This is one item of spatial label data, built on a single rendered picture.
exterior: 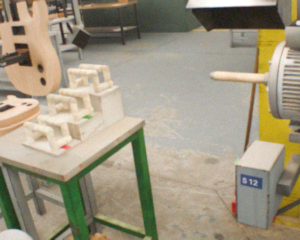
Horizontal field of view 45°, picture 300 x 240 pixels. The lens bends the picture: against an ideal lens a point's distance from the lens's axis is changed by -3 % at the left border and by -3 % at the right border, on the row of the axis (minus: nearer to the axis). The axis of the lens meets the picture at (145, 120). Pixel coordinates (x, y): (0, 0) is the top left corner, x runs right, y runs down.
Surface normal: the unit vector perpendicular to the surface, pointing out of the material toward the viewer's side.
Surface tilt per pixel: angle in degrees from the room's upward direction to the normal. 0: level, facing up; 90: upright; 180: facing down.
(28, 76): 90
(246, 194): 90
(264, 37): 90
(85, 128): 90
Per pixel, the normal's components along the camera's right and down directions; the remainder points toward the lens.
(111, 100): 0.79, 0.15
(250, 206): -0.55, 0.38
